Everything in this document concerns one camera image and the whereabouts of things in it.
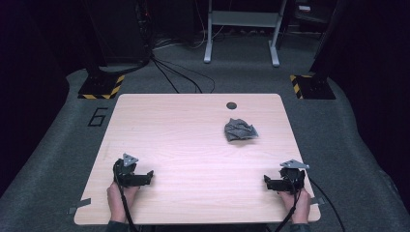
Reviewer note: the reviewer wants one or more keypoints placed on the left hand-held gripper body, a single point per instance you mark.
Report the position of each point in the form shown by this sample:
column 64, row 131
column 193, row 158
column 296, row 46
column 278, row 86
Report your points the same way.
column 126, row 172

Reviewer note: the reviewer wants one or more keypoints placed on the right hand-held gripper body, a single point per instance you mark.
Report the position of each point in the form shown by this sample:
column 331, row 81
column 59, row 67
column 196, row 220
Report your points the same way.
column 292, row 180

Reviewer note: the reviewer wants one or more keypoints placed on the grey cloth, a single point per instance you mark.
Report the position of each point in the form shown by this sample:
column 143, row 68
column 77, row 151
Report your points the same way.
column 240, row 129

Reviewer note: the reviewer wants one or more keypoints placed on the person's right hand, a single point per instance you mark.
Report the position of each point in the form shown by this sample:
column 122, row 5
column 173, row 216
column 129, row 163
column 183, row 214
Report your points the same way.
column 301, row 206

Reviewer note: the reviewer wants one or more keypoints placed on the person's left hand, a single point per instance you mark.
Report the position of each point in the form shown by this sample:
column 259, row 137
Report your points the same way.
column 116, row 199

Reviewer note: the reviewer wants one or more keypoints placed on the grey tape strip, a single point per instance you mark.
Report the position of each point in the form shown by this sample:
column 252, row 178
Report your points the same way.
column 80, row 205

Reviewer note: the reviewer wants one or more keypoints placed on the dark round table grommet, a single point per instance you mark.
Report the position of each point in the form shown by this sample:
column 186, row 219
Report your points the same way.
column 231, row 105

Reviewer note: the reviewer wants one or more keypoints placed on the black stand base hazard stripes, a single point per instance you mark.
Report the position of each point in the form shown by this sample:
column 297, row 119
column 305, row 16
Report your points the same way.
column 314, row 87
column 100, row 87

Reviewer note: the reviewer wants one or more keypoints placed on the black stand column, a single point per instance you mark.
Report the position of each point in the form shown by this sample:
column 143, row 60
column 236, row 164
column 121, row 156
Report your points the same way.
column 93, row 42
column 325, row 42

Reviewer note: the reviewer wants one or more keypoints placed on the black cabinet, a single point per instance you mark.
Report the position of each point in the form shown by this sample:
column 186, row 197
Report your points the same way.
column 122, row 29

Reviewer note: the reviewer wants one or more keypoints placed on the white metal desk frame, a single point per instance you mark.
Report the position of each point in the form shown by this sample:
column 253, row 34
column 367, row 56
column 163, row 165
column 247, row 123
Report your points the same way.
column 243, row 18

